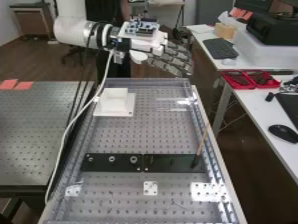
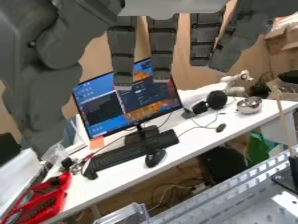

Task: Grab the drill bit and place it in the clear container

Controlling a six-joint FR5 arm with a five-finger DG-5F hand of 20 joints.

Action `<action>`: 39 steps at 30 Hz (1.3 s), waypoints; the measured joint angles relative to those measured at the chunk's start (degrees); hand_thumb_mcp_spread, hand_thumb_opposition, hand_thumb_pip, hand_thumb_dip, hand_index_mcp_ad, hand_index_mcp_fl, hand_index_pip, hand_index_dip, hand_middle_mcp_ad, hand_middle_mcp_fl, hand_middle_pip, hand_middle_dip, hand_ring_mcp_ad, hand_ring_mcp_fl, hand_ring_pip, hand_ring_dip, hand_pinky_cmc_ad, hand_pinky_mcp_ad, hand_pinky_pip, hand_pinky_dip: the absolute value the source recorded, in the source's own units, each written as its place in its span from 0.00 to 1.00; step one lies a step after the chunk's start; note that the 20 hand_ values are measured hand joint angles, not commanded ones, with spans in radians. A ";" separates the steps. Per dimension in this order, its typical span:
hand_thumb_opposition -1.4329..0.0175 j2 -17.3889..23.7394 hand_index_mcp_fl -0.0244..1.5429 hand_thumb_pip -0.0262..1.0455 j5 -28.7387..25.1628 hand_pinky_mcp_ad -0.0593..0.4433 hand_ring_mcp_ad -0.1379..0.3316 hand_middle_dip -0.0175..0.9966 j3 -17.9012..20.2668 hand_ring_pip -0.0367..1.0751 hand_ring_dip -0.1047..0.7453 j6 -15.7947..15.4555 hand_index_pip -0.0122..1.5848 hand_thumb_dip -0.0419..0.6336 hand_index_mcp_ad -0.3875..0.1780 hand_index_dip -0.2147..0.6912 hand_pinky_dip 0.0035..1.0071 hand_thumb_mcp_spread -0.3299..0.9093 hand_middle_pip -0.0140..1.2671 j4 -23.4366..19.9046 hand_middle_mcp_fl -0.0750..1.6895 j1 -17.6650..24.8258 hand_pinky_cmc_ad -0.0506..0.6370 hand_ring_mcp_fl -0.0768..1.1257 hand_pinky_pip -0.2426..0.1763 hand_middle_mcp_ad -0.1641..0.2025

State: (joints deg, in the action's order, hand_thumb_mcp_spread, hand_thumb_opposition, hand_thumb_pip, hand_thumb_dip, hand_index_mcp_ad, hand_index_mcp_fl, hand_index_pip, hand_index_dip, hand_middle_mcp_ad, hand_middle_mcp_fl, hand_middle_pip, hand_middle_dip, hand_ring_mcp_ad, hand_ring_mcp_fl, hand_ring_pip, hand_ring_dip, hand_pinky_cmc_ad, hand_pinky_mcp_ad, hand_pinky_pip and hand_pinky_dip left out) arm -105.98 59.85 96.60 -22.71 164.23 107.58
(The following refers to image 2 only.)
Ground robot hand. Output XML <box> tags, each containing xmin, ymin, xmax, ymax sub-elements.
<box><xmin>0</xmin><ymin>0</ymin><xmax>279</xmax><ymax>158</ymax></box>

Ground computer screen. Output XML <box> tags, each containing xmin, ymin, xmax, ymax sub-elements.
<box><xmin>71</xmin><ymin>57</ymin><xmax>185</xmax><ymax>140</ymax></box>

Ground orange sticky note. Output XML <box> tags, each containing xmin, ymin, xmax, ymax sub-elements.
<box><xmin>88</xmin><ymin>135</ymin><xmax>106</xmax><ymax>150</ymax></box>

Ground small black device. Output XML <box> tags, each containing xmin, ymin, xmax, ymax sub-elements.
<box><xmin>60</xmin><ymin>156</ymin><xmax>76</xmax><ymax>172</ymax></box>

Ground black keyboard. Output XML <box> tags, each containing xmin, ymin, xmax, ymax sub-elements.
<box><xmin>81</xmin><ymin>128</ymin><xmax>181</xmax><ymax>181</ymax></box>

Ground black mouse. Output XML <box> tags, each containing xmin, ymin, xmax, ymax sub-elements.
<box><xmin>144</xmin><ymin>148</ymin><xmax>168</xmax><ymax>169</ymax></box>

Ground black headphones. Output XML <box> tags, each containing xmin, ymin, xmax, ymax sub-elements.
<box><xmin>190</xmin><ymin>89</ymin><xmax>229</xmax><ymax>115</ymax></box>

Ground white desk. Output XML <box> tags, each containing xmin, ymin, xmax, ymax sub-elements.
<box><xmin>41</xmin><ymin>94</ymin><xmax>298</xmax><ymax>224</ymax></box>

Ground small white jointed device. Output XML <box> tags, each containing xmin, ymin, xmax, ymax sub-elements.
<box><xmin>220</xmin><ymin>69</ymin><xmax>255</xmax><ymax>98</ymax></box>

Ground small black round puck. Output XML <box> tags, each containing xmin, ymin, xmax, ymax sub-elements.
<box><xmin>214</xmin><ymin>122</ymin><xmax>227</xmax><ymax>133</ymax></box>

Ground metal bowl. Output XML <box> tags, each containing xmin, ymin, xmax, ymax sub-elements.
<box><xmin>235</xmin><ymin>96</ymin><xmax>265</xmax><ymax>116</ymax></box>

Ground clear box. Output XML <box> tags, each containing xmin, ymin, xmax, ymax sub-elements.
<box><xmin>92</xmin><ymin>201</ymin><xmax>153</xmax><ymax>224</ymax></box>

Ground green bag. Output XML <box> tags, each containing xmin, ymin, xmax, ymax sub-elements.
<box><xmin>246</xmin><ymin>130</ymin><xmax>273</xmax><ymax>168</ymax></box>

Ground black plate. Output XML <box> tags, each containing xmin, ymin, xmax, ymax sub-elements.
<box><xmin>270</xmin><ymin>155</ymin><xmax>298</xmax><ymax>196</ymax></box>

